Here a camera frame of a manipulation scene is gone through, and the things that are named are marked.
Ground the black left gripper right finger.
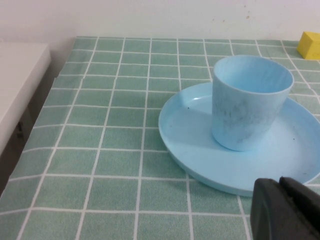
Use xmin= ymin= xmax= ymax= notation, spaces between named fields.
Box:
xmin=278 ymin=176 xmax=320 ymax=237

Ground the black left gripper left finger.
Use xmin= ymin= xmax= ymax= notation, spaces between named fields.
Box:
xmin=250 ymin=177 xmax=320 ymax=240

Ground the light blue plastic cup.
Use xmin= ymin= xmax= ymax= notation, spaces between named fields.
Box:
xmin=211 ymin=54 xmax=294 ymax=152

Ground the light blue plastic plate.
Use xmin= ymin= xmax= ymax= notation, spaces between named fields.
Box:
xmin=158 ymin=82 xmax=320 ymax=197

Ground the yellow foam cube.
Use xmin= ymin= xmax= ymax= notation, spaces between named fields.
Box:
xmin=296 ymin=31 xmax=320 ymax=60

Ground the green checked tablecloth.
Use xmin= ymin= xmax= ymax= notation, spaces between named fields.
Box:
xmin=0 ymin=36 xmax=320 ymax=240

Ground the white side table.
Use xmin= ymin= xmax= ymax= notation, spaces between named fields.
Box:
xmin=0 ymin=41 xmax=52 ymax=156

